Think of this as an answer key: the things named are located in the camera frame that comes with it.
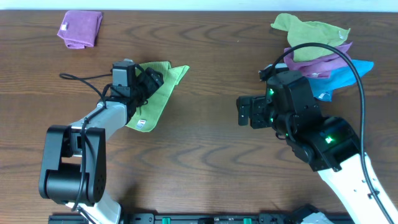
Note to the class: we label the crumpled purple cloth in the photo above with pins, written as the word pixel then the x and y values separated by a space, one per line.
pixel 314 62

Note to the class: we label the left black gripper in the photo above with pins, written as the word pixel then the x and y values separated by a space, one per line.
pixel 148 83

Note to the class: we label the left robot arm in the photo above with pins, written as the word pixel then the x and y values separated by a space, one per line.
pixel 73 168

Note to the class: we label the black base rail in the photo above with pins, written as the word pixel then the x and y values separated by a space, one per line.
pixel 304 214

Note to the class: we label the blue cloth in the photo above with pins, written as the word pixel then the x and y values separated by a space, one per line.
pixel 322 88

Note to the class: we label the light green cloth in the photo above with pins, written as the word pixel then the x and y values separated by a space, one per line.
pixel 147 116

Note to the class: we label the folded purple cloth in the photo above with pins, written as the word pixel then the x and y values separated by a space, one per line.
pixel 80 28

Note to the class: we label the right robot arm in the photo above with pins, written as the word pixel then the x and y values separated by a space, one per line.
pixel 328 144

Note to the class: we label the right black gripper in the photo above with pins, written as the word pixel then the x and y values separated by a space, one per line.
pixel 257 104

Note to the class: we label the olive green cloth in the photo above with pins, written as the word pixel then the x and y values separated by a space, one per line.
pixel 299 32

